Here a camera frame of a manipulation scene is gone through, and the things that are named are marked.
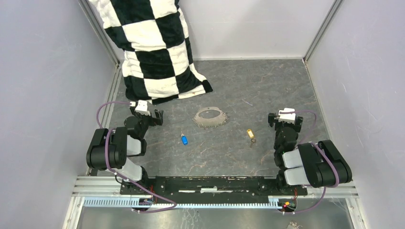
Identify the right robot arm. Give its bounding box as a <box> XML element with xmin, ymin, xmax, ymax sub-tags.
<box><xmin>268</xmin><ymin>108</ymin><xmax>352</xmax><ymax>195</ymax></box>

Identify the metal key organizer plate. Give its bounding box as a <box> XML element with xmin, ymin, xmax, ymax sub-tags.
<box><xmin>192</xmin><ymin>106</ymin><xmax>228</xmax><ymax>128</ymax></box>

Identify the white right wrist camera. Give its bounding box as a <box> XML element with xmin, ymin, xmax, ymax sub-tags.
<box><xmin>278</xmin><ymin>108</ymin><xmax>296</xmax><ymax>124</ymax></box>

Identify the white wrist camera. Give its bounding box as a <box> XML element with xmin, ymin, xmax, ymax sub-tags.
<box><xmin>278</xmin><ymin>108</ymin><xmax>296</xmax><ymax>124</ymax></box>
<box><xmin>129</xmin><ymin>100</ymin><xmax>151</xmax><ymax>116</ymax></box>

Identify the black white checkered blanket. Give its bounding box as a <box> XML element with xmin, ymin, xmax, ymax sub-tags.
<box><xmin>92</xmin><ymin>0</ymin><xmax>213</xmax><ymax>104</ymax></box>

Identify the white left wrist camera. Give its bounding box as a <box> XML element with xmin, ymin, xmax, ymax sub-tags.
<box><xmin>129</xmin><ymin>100</ymin><xmax>151</xmax><ymax>116</ymax></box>

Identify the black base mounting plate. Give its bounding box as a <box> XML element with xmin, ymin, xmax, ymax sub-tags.
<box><xmin>120</xmin><ymin>176</ymin><xmax>308</xmax><ymax>205</ymax></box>

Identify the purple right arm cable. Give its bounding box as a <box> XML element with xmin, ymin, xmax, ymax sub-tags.
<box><xmin>279</xmin><ymin>110</ymin><xmax>340</xmax><ymax>216</ymax></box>

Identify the yellow tagged key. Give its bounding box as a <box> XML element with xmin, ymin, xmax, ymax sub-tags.
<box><xmin>247</xmin><ymin>129</ymin><xmax>256</xmax><ymax>148</ymax></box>

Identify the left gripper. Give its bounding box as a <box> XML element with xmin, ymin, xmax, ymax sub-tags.
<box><xmin>130</xmin><ymin>107</ymin><xmax>163</xmax><ymax>139</ymax></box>

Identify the white slotted cable duct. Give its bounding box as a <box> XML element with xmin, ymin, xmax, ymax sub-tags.
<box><xmin>83</xmin><ymin>197</ymin><xmax>281</xmax><ymax>209</ymax></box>

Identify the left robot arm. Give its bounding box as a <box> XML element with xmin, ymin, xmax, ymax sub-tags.
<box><xmin>86</xmin><ymin>109</ymin><xmax>164</xmax><ymax>195</ymax></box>

